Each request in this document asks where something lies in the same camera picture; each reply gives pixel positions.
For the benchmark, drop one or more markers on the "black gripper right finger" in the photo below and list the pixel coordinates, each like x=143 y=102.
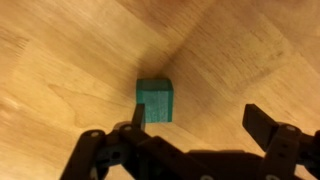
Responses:
x=283 y=150

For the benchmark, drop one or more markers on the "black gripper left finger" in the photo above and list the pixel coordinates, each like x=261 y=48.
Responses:
x=133 y=150

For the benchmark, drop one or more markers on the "green cube block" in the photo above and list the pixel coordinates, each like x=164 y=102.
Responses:
x=156 y=103

